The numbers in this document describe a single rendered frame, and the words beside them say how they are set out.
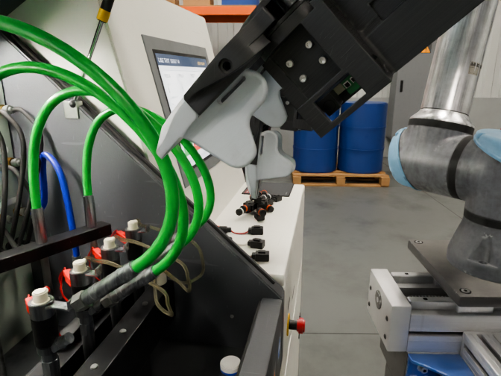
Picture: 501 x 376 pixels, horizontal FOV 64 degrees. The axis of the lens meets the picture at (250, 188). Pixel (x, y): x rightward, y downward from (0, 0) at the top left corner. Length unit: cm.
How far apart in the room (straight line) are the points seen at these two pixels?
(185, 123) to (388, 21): 13
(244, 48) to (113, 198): 63
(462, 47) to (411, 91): 615
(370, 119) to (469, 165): 449
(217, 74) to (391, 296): 59
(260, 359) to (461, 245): 39
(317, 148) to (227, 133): 491
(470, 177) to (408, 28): 53
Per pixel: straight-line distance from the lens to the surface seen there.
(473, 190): 77
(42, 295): 55
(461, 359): 82
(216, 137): 26
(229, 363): 82
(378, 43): 25
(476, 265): 77
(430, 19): 25
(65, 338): 56
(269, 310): 77
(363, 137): 524
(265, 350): 68
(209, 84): 24
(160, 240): 43
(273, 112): 33
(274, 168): 51
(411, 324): 76
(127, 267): 46
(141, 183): 79
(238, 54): 23
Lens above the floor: 136
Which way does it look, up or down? 16 degrees down
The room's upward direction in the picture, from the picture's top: straight up
